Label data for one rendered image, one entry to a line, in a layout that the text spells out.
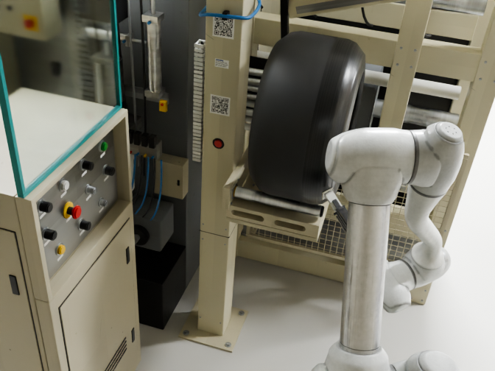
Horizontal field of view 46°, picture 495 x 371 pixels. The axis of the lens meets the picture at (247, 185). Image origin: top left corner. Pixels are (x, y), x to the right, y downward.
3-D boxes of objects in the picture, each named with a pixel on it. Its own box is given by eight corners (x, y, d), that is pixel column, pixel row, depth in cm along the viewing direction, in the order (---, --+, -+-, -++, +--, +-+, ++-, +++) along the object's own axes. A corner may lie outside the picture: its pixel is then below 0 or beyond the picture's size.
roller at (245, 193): (231, 199, 224) (230, 192, 221) (235, 190, 227) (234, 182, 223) (321, 220, 217) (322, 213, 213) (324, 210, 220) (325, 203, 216)
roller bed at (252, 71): (232, 129, 262) (236, 67, 245) (241, 115, 274) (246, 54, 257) (275, 138, 258) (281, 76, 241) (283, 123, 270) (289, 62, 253)
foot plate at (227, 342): (177, 337, 278) (177, 334, 277) (198, 298, 299) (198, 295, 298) (232, 352, 273) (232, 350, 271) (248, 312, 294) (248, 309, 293)
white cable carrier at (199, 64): (191, 160, 230) (194, 43, 203) (196, 154, 234) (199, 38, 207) (202, 163, 229) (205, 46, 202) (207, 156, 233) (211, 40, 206)
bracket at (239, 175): (221, 208, 222) (222, 187, 217) (251, 157, 254) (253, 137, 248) (230, 210, 221) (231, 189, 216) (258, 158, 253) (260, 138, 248)
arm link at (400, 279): (356, 280, 190) (389, 265, 194) (381, 322, 183) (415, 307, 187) (366, 265, 181) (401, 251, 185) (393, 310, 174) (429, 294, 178)
